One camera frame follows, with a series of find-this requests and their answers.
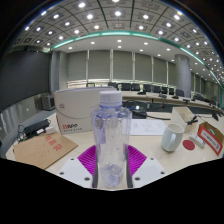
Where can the long curved conference desk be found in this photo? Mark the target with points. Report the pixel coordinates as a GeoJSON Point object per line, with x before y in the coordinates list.
{"type": "Point", "coordinates": [143, 96]}

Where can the black desktop microphone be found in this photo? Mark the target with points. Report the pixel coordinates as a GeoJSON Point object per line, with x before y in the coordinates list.
{"type": "Point", "coordinates": [215, 116]}

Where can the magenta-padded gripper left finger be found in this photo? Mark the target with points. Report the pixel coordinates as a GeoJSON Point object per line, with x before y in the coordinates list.
{"type": "Point", "coordinates": [87, 160]}

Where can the row of black office chairs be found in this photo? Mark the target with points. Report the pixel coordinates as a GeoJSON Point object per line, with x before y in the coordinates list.
{"type": "Point", "coordinates": [146, 88]}

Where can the black marker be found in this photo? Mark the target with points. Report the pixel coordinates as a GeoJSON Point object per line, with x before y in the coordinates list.
{"type": "Point", "coordinates": [192, 120]}

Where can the black flat device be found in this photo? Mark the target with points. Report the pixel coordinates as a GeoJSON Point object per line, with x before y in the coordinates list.
{"type": "Point", "coordinates": [35, 127]}

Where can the brown paper envelope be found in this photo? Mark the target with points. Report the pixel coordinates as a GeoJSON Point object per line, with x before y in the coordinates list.
{"type": "Point", "coordinates": [40, 150]}

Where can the white printed cardboard box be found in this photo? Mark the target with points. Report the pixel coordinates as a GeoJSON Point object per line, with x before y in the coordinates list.
{"type": "Point", "coordinates": [75, 110]}

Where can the clear plastic water bottle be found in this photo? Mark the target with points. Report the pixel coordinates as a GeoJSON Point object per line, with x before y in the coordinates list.
{"type": "Point", "coordinates": [111, 140]}

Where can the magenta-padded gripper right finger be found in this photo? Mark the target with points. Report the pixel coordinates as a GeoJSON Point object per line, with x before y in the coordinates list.
{"type": "Point", "coordinates": [136, 160]}

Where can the white paper sheet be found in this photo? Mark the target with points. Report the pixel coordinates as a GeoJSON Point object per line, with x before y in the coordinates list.
{"type": "Point", "coordinates": [148, 127]}

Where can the brown red-edged cardboard box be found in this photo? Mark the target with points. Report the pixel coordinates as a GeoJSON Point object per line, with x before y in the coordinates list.
{"type": "Point", "coordinates": [211, 138]}

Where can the white ceramic mug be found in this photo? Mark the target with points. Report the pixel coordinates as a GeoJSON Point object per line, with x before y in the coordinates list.
{"type": "Point", "coordinates": [171, 136]}

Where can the grey boxy monitor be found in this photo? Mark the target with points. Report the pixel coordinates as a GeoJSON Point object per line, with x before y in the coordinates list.
{"type": "Point", "coordinates": [47, 101]}

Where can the round ceiling lights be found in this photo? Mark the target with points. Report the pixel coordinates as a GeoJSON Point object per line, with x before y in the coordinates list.
{"type": "Point", "coordinates": [90, 16]}

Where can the cream open compartment box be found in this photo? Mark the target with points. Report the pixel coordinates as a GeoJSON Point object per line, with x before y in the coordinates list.
{"type": "Point", "coordinates": [180, 116]}

